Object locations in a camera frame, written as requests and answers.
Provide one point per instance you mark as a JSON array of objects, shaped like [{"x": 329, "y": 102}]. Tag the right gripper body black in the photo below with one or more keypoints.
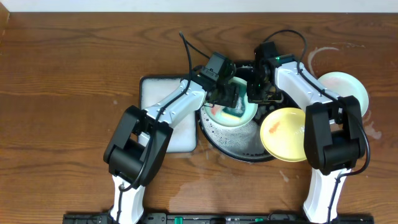
[{"x": 259, "y": 93}]

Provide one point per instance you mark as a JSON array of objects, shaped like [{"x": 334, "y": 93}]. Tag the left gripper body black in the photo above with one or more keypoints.
[{"x": 228, "y": 96}]

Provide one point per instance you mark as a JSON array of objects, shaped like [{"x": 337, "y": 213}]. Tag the mint plate top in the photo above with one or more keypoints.
[{"x": 251, "y": 108}]

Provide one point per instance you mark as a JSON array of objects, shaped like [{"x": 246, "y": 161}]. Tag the mint plate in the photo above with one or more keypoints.
[
  {"x": 251, "y": 108},
  {"x": 346, "y": 85}
]

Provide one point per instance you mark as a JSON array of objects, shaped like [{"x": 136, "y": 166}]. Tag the green yellow sponge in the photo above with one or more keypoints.
[{"x": 235, "y": 113}]

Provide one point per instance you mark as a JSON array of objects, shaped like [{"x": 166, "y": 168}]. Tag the yellow plate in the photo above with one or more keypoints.
[{"x": 282, "y": 134}]

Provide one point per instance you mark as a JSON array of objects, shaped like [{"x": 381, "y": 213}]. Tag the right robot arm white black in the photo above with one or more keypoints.
[{"x": 333, "y": 139}]

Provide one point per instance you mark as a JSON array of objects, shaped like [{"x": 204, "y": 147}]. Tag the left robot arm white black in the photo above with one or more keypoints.
[{"x": 138, "y": 146}]

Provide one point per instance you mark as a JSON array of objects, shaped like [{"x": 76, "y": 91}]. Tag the round black tray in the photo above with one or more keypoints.
[{"x": 243, "y": 142}]

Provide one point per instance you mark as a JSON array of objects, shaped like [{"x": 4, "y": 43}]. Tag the black rectangular soapy water tray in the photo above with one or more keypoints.
[{"x": 184, "y": 136}]

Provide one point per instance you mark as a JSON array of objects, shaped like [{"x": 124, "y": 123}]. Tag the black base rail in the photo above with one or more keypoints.
[{"x": 163, "y": 218}]

